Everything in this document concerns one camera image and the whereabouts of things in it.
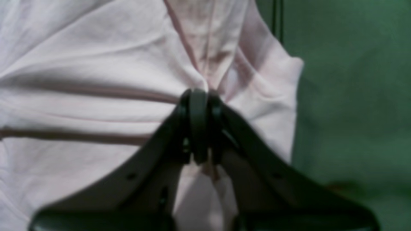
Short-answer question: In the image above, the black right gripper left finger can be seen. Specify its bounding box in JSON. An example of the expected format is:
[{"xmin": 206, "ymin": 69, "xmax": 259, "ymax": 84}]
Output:
[{"xmin": 29, "ymin": 89, "xmax": 207, "ymax": 231}]

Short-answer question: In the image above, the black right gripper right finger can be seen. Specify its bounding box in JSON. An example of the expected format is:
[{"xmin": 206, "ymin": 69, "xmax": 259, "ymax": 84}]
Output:
[{"xmin": 209, "ymin": 92, "xmax": 380, "ymax": 231}]

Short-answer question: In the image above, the pink t-shirt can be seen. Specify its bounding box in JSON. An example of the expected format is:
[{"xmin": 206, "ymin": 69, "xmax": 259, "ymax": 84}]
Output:
[{"xmin": 1, "ymin": 0, "xmax": 303, "ymax": 231}]

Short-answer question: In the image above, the green table cloth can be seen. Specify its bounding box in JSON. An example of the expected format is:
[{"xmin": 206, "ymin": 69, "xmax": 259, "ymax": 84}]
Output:
[{"xmin": 257, "ymin": 0, "xmax": 411, "ymax": 231}]

